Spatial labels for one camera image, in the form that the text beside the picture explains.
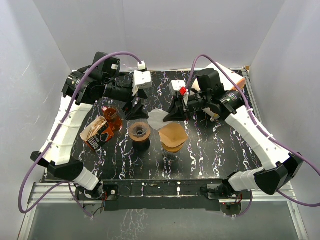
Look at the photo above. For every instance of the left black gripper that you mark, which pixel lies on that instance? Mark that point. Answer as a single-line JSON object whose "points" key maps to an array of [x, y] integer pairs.
{"points": [[137, 111]]}

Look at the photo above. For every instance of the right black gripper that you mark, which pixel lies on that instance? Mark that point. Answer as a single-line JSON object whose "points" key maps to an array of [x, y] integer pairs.
{"points": [[179, 111]]}

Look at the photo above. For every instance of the clear ribbed glass dripper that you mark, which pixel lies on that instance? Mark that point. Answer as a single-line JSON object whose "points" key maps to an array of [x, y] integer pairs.
{"points": [[138, 128]]}

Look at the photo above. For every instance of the white paper coffee filter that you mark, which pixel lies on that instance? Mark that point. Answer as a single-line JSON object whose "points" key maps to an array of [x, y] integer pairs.
{"points": [[156, 118]]}

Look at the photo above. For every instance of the brown paper coffee filter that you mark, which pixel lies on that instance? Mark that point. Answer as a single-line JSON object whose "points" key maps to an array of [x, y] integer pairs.
{"points": [[173, 135]]}

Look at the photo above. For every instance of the orange glass carafe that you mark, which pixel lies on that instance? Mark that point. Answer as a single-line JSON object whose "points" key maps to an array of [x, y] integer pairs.
{"points": [[112, 118]]}

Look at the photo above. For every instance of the red black dripper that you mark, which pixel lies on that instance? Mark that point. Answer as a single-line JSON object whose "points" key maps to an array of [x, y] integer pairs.
{"points": [[141, 145]]}

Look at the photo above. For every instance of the orange coffee filter box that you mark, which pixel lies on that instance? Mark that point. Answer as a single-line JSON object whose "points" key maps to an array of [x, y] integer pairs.
{"points": [[97, 133]]}

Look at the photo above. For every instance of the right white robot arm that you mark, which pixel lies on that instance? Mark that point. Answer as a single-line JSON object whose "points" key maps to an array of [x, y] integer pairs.
{"points": [[279, 166]]}

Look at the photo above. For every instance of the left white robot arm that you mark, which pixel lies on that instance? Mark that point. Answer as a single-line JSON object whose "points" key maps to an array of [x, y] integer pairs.
{"points": [[82, 89]]}

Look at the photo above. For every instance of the white orange coffee grinder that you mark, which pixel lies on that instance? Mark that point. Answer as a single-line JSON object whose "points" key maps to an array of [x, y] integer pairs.
{"points": [[224, 87]]}

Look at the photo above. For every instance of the red white small bottle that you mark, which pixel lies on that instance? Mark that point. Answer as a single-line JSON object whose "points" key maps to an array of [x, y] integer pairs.
{"points": [[104, 108]]}

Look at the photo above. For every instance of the clear glass server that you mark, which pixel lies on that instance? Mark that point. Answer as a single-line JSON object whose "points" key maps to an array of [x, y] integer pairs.
{"points": [[170, 156]]}

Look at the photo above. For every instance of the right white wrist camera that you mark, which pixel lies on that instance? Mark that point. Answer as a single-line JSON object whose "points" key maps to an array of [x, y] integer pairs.
{"points": [[178, 88]]}

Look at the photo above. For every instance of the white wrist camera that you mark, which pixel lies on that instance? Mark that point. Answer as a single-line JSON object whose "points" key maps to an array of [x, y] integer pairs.
{"points": [[178, 88], [141, 80]]}

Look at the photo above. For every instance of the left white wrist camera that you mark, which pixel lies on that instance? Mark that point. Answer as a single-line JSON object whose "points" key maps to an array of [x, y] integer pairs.
{"points": [[141, 80]]}

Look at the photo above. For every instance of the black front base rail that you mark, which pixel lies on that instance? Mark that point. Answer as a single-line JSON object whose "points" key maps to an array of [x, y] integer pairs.
{"points": [[169, 194]]}

